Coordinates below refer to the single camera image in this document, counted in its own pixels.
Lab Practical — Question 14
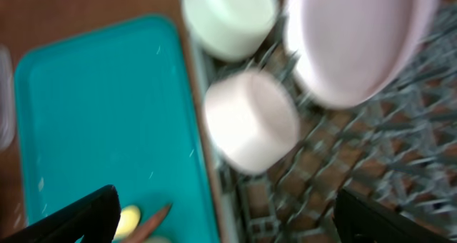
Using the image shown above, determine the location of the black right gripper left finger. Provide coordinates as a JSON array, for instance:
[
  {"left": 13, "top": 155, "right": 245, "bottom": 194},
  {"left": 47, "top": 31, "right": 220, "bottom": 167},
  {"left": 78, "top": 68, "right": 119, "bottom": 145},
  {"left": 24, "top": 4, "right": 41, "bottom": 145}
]
[{"left": 1, "top": 185, "right": 121, "bottom": 243}]

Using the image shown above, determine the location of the pink bowl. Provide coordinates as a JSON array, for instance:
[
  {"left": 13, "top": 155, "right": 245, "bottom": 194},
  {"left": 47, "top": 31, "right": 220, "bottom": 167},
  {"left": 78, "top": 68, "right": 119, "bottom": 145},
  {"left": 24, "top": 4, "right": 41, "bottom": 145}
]
[{"left": 203, "top": 69, "right": 300, "bottom": 174}]

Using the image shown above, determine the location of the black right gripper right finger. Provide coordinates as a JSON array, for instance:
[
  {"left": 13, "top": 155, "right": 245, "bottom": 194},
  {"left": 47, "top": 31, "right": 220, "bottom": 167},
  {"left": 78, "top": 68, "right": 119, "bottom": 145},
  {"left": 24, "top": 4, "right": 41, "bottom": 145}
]
[{"left": 333, "top": 189, "right": 452, "bottom": 243}]

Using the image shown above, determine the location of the grey dishwasher rack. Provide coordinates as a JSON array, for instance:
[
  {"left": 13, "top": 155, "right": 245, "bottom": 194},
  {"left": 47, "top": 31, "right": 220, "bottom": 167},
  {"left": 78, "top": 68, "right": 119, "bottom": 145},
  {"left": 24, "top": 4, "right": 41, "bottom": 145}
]
[{"left": 189, "top": 0, "right": 456, "bottom": 242}]

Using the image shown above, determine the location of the cream white bowl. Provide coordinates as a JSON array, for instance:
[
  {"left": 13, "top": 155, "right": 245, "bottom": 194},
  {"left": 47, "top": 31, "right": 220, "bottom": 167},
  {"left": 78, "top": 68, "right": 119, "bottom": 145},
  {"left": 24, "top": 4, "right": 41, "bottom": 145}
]
[{"left": 181, "top": 0, "right": 279, "bottom": 62}]

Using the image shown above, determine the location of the clear plastic waste bin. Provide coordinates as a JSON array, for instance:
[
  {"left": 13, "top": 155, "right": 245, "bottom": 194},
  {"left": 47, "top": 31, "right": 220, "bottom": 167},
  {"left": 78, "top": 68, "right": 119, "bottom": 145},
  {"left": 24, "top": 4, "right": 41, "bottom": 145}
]
[{"left": 0, "top": 45, "right": 16, "bottom": 151}]

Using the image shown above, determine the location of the teal serving tray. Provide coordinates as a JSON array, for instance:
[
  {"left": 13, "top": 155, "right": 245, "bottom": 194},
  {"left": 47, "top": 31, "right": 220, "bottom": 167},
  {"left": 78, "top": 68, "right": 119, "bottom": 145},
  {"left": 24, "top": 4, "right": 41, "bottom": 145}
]
[{"left": 14, "top": 15, "right": 219, "bottom": 243}]

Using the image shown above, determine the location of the brown carrot-like food scrap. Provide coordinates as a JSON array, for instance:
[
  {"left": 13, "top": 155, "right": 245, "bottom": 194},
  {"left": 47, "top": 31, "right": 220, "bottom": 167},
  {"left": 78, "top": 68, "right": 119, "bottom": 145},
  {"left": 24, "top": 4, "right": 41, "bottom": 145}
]
[{"left": 121, "top": 203, "right": 173, "bottom": 243}]

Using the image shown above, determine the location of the yellow plastic spoon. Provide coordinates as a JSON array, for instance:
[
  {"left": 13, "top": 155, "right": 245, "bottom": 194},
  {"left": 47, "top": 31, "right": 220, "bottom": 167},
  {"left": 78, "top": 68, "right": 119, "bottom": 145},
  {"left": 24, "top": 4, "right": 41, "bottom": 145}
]
[{"left": 114, "top": 205, "right": 141, "bottom": 240}]

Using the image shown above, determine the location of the cream white cup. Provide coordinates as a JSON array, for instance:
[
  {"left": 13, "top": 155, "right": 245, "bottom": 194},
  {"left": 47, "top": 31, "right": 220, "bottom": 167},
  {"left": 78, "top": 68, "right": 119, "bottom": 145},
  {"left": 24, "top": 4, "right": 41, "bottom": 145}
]
[{"left": 143, "top": 236, "right": 172, "bottom": 243}]

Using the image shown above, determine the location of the pink round plate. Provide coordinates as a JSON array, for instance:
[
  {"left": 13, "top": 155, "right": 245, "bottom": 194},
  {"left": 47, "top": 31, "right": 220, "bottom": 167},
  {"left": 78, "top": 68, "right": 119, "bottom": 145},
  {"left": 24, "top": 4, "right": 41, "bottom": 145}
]
[{"left": 283, "top": 0, "right": 439, "bottom": 109}]

